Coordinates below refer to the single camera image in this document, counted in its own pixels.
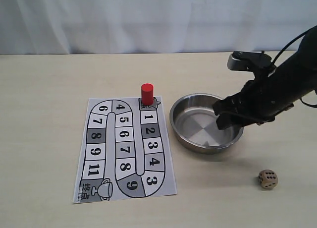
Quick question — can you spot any white curtain backdrop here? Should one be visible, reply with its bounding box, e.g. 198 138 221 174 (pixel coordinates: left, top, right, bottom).
0 0 317 55

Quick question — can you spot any wooden die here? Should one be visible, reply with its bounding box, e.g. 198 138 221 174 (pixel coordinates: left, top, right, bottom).
258 170 278 189

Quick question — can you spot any red cylinder game piece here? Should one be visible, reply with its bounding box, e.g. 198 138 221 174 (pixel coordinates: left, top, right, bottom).
141 83 154 106

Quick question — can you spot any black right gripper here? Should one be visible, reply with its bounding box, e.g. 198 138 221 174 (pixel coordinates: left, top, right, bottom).
212 78 295 130

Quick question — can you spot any round steel dish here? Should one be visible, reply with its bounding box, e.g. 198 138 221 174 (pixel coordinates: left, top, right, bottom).
169 93 244 155

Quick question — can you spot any paper number game board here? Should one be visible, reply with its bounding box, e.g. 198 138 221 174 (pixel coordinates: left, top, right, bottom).
73 96 177 203

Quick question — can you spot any black cable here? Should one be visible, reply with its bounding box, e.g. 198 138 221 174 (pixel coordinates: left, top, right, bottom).
268 31 317 109

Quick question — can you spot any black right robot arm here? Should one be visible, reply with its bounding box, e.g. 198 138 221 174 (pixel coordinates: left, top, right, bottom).
213 27 317 129

